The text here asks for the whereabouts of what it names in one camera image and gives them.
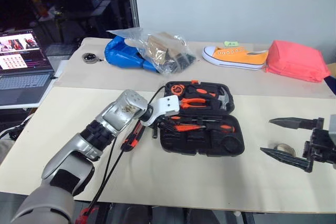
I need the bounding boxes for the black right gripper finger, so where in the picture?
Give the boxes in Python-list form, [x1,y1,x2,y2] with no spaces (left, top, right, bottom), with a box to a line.
[259,147,314,174]
[269,117,318,131]

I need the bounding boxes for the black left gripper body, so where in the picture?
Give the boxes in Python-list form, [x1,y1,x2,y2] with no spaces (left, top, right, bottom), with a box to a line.
[155,115,174,131]

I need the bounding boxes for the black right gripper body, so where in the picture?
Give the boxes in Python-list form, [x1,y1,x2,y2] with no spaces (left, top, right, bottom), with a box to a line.
[301,117,334,168]

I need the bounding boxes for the black plastic tool case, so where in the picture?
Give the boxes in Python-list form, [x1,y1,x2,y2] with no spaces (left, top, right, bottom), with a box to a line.
[159,81,245,158]

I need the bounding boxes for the grey tape roll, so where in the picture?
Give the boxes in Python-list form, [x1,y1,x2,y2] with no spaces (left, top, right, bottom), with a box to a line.
[274,143,297,157]

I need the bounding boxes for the short orange black screwdriver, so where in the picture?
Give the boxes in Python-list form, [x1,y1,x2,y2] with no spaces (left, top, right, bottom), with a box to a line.
[160,115,184,124]

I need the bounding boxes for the black orange utility knife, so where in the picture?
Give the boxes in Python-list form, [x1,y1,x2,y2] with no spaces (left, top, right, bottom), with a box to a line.
[120,123,145,152]

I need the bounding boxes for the orange black tape measure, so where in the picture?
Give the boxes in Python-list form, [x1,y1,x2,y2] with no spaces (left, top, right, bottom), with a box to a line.
[170,83,186,96]

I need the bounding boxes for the long orange black screwdriver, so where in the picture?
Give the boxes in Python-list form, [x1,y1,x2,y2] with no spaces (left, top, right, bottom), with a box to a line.
[167,123,237,134]

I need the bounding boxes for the dark blue object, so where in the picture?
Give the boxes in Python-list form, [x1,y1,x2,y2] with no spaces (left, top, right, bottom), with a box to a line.
[323,75,336,97]

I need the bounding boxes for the coral pink fabric bag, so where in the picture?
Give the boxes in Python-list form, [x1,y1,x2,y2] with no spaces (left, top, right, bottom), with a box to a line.
[264,39,331,83]

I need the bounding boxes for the clear plastic bag with parts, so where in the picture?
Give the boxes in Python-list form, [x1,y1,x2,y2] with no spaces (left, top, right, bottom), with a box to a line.
[106,27,197,76]

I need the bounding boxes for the blue plastic bag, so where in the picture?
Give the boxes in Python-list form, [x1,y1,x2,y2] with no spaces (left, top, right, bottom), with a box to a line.
[104,36,160,73]

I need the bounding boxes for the orange canvas sneaker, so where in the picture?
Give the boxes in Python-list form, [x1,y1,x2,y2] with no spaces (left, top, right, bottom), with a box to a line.
[202,46,270,71]

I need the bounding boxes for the small round metal tin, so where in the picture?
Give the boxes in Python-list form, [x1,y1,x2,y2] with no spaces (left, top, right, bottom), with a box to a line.
[81,52,102,65]

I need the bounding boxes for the red clamp under table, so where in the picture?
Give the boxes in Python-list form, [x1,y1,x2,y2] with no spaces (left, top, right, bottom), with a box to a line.
[75,205,100,224]

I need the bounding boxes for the open laptop computer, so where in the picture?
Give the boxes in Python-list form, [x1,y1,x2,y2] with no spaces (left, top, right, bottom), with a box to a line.
[0,28,56,107]

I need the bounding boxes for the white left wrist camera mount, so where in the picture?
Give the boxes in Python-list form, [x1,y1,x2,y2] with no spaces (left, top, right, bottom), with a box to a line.
[141,94,181,127]

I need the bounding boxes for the orange handled pliers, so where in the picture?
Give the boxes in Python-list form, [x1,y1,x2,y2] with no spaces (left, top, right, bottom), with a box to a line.
[180,97,208,110]

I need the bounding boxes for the hammer with black orange handle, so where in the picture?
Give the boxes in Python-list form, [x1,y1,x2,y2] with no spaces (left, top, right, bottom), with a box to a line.
[187,85,232,110]

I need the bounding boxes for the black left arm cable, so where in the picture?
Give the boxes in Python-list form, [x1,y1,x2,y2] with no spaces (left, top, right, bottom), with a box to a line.
[89,87,166,210]

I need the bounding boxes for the white cable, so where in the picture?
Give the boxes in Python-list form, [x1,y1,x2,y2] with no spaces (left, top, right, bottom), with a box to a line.
[0,115,34,141]

